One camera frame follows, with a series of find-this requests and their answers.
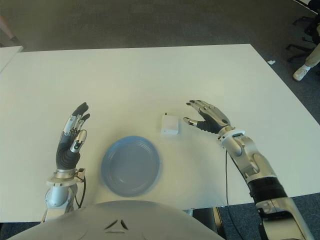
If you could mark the blue round plate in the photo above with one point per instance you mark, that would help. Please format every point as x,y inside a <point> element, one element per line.
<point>131,166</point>

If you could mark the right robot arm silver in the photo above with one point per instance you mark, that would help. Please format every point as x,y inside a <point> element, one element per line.
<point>262,180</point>

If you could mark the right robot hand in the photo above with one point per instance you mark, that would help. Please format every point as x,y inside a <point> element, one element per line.
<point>212,120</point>

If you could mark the dark table frame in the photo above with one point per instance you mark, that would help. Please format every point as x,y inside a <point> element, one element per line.
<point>216,220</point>

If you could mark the black office chair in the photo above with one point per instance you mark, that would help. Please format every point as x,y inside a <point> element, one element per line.
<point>303,41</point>

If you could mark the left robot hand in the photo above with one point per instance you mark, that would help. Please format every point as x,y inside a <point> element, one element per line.
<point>66,157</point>

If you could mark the person foot dark shoe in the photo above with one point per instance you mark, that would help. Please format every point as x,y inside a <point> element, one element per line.
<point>14,38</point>

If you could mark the neighbouring white table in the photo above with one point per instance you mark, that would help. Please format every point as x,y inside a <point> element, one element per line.
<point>7,56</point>

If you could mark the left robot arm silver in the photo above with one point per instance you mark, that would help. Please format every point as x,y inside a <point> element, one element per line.
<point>57,192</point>

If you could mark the white paper scrap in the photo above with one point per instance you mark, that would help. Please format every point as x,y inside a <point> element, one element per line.
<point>271,62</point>

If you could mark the white shoe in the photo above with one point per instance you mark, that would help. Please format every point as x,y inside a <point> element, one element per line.
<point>301,72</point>

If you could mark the bare person leg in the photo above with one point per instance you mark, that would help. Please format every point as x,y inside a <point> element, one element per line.
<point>5,26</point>

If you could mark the white charger block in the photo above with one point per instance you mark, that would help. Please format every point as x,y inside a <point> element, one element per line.
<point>170,125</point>

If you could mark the grey robot torso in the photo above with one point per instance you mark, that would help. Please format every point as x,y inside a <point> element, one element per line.
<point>125,222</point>

